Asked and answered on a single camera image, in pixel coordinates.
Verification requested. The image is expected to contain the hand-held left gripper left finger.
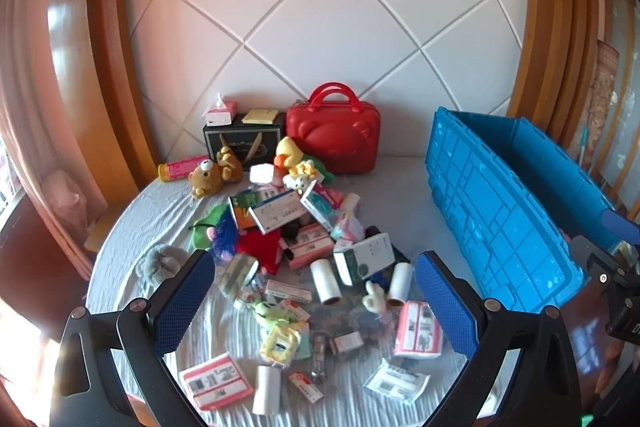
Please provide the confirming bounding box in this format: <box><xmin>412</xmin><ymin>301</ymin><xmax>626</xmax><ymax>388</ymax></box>
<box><xmin>50</xmin><ymin>251</ymin><xmax>216</xmax><ymax>427</ymax></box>

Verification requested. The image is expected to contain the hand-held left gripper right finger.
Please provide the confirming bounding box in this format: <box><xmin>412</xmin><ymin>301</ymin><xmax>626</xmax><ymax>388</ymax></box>
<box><xmin>415</xmin><ymin>251</ymin><xmax>583</xmax><ymax>427</ymax></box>

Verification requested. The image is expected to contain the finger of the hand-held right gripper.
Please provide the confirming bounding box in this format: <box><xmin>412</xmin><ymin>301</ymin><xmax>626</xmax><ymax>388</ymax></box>
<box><xmin>602</xmin><ymin>209</ymin><xmax>640</xmax><ymax>244</ymax></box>
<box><xmin>570</xmin><ymin>234</ymin><xmax>631</xmax><ymax>288</ymax></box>

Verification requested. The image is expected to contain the clear tape roll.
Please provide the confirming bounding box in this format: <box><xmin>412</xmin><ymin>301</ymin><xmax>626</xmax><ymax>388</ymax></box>
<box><xmin>217</xmin><ymin>253</ymin><xmax>260</xmax><ymax>298</ymax></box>

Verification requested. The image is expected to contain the blue plastic crate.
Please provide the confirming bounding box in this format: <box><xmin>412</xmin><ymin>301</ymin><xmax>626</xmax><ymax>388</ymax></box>
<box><xmin>425</xmin><ymin>107</ymin><xmax>617</xmax><ymax>314</ymax></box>

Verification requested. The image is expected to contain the pink tissue pack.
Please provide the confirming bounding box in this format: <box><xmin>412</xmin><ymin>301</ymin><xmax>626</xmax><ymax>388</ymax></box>
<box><xmin>394</xmin><ymin>301</ymin><xmax>443</xmax><ymax>360</ymax></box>
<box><xmin>179</xmin><ymin>352</ymin><xmax>255</xmax><ymax>412</ymax></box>

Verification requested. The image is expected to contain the grey plush toy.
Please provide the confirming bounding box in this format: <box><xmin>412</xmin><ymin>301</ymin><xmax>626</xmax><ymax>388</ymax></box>
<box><xmin>136</xmin><ymin>245</ymin><xmax>183</xmax><ymax>280</ymax></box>

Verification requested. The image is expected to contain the white paper roll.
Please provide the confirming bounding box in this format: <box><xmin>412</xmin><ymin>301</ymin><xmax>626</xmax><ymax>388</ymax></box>
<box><xmin>387</xmin><ymin>262</ymin><xmax>415</xmax><ymax>308</ymax></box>
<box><xmin>310</xmin><ymin>258</ymin><xmax>344</xmax><ymax>306</ymax></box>
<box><xmin>252</xmin><ymin>364</ymin><xmax>281</xmax><ymax>417</ymax></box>

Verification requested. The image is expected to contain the black flat device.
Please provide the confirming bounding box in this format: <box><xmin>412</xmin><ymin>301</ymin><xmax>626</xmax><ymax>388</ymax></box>
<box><xmin>365</xmin><ymin>227</ymin><xmax>416</xmax><ymax>269</ymax></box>

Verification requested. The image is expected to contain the white plastic packet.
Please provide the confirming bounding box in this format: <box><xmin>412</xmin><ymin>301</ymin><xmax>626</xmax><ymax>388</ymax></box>
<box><xmin>235</xmin><ymin>286</ymin><xmax>266</xmax><ymax>309</ymax></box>

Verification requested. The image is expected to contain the white plush hand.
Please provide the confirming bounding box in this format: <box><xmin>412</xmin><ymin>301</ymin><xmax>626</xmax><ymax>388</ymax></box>
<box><xmin>362</xmin><ymin>281</ymin><xmax>393</xmax><ymax>315</ymax></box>

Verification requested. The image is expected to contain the blue feather toy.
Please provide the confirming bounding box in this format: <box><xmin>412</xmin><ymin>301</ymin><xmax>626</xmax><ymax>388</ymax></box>
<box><xmin>210</xmin><ymin>212</ymin><xmax>242</xmax><ymax>258</ymax></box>

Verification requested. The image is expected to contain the white bed sheet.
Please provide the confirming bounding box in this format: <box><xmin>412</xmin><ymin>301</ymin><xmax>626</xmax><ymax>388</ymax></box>
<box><xmin>85</xmin><ymin>154</ymin><xmax>501</xmax><ymax>427</ymax></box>

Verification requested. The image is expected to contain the green frog plush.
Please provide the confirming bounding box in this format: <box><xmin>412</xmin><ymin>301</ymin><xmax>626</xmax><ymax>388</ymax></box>
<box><xmin>190</xmin><ymin>204</ymin><xmax>236</xmax><ymax>249</ymax></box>

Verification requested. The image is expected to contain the white green box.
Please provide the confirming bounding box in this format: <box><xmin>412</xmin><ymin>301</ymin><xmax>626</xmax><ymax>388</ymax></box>
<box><xmin>333</xmin><ymin>233</ymin><xmax>397</xmax><ymax>286</ymax></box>

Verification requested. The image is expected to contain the green monster plush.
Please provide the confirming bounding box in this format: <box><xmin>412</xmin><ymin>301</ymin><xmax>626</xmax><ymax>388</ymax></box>
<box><xmin>252</xmin><ymin>299</ymin><xmax>296</xmax><ymax>325</ymax></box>

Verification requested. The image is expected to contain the red plush toy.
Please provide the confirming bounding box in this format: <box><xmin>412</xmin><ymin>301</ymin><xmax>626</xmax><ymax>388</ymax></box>
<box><xmin>237</xmin><ymin>229</ymin><xmax>283</xmax><ymax>274</ymax></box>

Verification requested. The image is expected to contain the yellow wipes packet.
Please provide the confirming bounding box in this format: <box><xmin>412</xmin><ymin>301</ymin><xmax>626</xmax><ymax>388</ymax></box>
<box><xmin>260</xmin><ymin>323</ymin><xmax>301</xmax><ymax>365</ymax></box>

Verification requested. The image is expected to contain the white pink long box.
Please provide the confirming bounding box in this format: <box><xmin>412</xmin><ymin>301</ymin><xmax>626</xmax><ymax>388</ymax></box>
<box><xmin>264</xmin><ymin>279</ymin><xmax>313</xmax><ymax>305</ymax></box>

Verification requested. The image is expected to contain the red white small box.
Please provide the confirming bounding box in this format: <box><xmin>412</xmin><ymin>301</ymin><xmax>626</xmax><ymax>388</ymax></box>
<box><xmin>277</xmin><ymin>299</ymin><xmax>311</xmax><ymax>323</ymax></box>
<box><xmin>287</xmin><ymin>369</ymin><xmax>325</xmax><ymax>404</ymax></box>

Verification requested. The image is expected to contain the pink plastic packet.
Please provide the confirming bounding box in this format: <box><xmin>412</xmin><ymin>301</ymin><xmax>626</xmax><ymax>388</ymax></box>
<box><xmin>332</xmin><ymin>212</ymin><xmax>366</xmax><ymax>243</ymax></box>

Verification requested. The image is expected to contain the brown teddy bear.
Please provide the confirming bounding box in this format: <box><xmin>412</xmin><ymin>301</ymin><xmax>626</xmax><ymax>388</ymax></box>
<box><xmin>188</xmin><ymin>146</ymin><xmax>244</xmax><ymax>200</ymax></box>

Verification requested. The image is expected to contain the white blue medicine box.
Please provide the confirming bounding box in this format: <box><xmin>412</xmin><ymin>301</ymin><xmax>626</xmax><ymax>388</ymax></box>
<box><xmin>248</xmin><ymin>190</ymin><xmax>306</xmax><ymax>234</ymax></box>

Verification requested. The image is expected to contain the small black object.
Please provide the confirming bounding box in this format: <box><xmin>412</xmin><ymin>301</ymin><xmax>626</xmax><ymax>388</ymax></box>
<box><xmin>280</xmin><ymin>217</ymin><xmax>311</xmax><ymax>240</ymax></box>

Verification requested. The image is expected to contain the pink yellow tube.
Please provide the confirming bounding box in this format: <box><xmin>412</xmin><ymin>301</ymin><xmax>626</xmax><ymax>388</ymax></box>
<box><xmin>158</xmin><ymin>157</ymin><xmax>208</xmax><ymax>182</ymax></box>

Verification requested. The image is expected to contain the dark wooden nightstand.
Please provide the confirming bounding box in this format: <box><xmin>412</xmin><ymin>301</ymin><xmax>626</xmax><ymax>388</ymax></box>
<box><xmin>0</xmin><ymin>202</ymin><xmax>96</xmax><ymax>343</ymax></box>

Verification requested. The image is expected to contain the pink red box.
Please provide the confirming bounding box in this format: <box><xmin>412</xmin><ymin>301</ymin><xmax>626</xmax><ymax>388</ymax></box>
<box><xmin>315</xmin><ymin>184</ymin><xmax>346</xmax><ymax>208</ymax></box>

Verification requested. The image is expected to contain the teal white medicine box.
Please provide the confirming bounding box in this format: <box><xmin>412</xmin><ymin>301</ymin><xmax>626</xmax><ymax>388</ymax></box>
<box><xmin>300</xmin><ymin>181</ymin><xmax>335</xmax><ymax>232</ymax></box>

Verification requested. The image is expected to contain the small white yellow plush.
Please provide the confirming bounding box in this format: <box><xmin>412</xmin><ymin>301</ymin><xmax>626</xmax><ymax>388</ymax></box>
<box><xmin>284</xmin><ymin>161</ymin><xmax>321</xmax><ymax>195</ymax></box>

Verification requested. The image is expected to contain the black gift box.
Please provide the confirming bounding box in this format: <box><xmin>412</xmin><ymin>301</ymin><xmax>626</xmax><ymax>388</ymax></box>
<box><xmin>202</xmin><ymin>113</ymin><xmax>287</xmax><ymax>168</ymax></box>

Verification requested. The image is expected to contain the yellow green duck plush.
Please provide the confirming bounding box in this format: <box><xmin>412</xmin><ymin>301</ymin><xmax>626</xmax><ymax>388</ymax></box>
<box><xmin>275</xmin><ymin>137</ymin><xmax>337</xmax><ymax>184</ymax></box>

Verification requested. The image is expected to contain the pink tissue box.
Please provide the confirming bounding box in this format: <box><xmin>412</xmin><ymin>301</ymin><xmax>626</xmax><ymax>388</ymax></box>
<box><xmin>204</xmin><ymin>93</ymin><xmax>240</xmax><ymax>126</ymax></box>

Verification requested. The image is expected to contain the red hard carry case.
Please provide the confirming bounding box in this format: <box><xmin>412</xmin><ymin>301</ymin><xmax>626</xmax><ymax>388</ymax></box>
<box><xmin>286</xmin><ymin>83</ymin><xmax>381</xmax><ymax>175</ymax></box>

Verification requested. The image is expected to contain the yellow notepad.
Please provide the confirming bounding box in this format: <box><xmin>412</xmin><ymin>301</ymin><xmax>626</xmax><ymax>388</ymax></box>
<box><xmin>242</xmin><ymin>109</ymin><xmax>280</xmax><ymax>124</ymax></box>

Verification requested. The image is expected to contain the pink curtain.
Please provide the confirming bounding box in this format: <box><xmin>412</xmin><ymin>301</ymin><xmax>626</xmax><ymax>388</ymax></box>
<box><xmin>0</xmin><ymin>0</ymin><xmax>68</xmax><ymax>258</ymax></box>

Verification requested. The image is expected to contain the white padded wooden headboard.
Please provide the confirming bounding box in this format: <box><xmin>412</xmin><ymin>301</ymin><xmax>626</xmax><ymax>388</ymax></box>
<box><xmin>47</xmin><ymin>0</ymin><xmax>601</xmax><ymax>188</ymax></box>

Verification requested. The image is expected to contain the patterned wall hanging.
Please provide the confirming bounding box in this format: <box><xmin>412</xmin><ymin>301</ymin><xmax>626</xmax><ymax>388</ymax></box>
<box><xmin>592</xmin><ymin>41</ymin><xmax>622</xmax><ymax>158</ymax></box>

